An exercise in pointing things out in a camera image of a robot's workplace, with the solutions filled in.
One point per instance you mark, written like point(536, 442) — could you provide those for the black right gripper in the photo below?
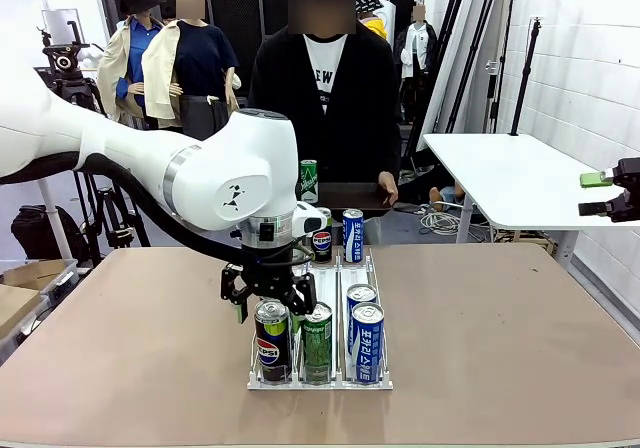
point(631, 188)

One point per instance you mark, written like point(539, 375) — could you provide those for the open cardboard box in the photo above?
point(35, 274)

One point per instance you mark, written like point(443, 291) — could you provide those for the leaning black stand pole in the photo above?
point(450, 18)
point(477, 43)

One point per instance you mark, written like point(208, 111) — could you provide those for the black backpack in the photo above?
point(30, 233)

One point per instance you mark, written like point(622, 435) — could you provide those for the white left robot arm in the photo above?
point(225, 168)

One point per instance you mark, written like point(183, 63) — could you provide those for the mannequin in blue shirt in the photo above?
point(137, 43)

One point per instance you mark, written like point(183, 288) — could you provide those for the flat brown cardboard sheet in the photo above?
point(15, 305)

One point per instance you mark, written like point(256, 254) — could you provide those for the black light stand pole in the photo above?
point(525, 78)

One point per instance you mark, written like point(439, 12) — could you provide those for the clear acrylic can rack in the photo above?
point(327, 280)

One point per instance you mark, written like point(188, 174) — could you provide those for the blue Pocari Sweat can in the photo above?
point(361, 294)
point(367, 353)
point(353, 238)

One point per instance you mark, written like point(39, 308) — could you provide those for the small white side table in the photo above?
point(50, 208)

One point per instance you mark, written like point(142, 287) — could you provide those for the dark clothed figure on floor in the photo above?
point(425, 178)

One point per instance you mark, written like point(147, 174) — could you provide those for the black Pepsi can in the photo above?
point(272, 353)
point(324, 248)

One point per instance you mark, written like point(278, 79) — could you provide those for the patterned black bucket hat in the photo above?
point(366, 0)

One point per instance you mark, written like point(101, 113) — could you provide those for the large white side table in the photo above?
point(525, 183)

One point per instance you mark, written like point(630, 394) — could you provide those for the person's left hand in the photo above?
point(389, 188)

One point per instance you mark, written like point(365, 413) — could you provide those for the person in black cardigan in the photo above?
point(350, 118)

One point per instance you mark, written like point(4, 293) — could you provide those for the clear plastic storage bin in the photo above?
point(25, 330)
point(65, 285)

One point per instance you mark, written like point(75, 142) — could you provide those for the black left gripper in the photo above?
point(267, 273)

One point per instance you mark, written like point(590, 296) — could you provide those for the green Chilsung cider can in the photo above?
point(309, 180)
point(317, 353)

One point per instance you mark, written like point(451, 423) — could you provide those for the mannequin in navy top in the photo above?
point(200, 53)

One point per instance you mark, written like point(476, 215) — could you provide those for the person's left forearm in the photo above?
point(387, 148)

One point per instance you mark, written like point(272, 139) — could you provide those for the mannequin in yellow hoodie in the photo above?
point(377, 28)

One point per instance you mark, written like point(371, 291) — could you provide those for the dark brown serving tray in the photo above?
point(350, 198)

